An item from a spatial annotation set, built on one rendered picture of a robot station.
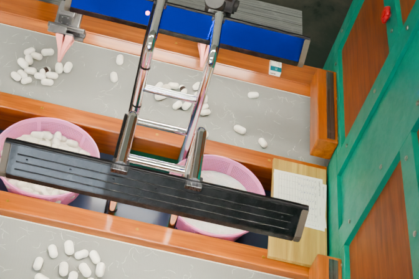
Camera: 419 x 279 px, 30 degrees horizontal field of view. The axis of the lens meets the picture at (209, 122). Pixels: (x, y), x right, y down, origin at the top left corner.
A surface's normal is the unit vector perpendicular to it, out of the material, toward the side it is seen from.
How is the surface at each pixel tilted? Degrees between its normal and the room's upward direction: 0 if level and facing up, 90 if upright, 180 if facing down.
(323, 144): 90
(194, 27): 58
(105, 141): 90
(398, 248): 90
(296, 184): 0
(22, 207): 0
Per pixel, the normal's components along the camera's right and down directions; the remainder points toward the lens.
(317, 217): 0.22, -0.69
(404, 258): -0.97, -0.22
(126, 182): 0.04, 0.22
